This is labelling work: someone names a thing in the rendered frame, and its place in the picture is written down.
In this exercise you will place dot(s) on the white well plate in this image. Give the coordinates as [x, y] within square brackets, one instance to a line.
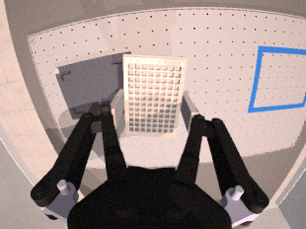
[139, 115]

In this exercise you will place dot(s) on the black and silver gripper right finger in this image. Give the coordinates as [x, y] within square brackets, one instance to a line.
[242, 197]

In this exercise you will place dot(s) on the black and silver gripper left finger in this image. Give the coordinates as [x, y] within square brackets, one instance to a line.
[57, 192]

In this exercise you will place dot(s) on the blue tape outline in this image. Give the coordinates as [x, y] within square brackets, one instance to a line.
[272, 49]

